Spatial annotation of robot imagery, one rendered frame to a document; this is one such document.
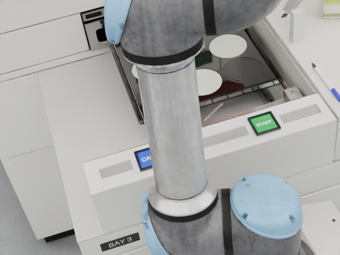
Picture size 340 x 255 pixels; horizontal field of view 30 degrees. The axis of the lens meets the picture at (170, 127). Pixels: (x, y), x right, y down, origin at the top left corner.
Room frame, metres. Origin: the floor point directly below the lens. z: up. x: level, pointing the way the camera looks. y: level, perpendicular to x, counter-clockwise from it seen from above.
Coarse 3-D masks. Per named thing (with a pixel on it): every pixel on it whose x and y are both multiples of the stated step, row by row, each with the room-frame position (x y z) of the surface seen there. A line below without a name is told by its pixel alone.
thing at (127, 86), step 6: (108, 42) 1.42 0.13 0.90; (114, 48) 1.39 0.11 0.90; (114, 54) 1.36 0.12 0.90; (114, 60) 1.34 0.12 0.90; (120, 66) 1.31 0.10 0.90; (120, 72) 1.28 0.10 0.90; (126, 78) 1.26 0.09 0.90; (126, 84) 1.23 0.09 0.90; (126, 90) 1.21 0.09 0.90; (132, 96) 1.18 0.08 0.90; (132, 102) 1.16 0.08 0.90; (138, 108) 1.14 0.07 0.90; (138, 114) 1.11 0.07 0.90; (138, 120) 1.10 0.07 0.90
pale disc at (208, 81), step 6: (198, 72) 1.24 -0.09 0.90; (204, 72) 1.23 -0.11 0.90; (210, 72) 1.23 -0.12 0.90; (216, 72) 1.22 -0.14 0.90; (198, 78) 1.21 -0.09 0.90; (204, 78) 1.21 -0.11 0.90; (210, 78) 1.20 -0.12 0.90; (216, 78) 1.20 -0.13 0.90; (198, 84) 1.19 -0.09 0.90; (204, 84) 1.19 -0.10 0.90; (210, 84) 1.18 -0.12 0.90; (216, 84) 1.18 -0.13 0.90; (198, 90) 1.17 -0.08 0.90; (204, 90) 1.17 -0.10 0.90; (210, 90) 1.16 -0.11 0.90; (216, 90) 1.16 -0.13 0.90
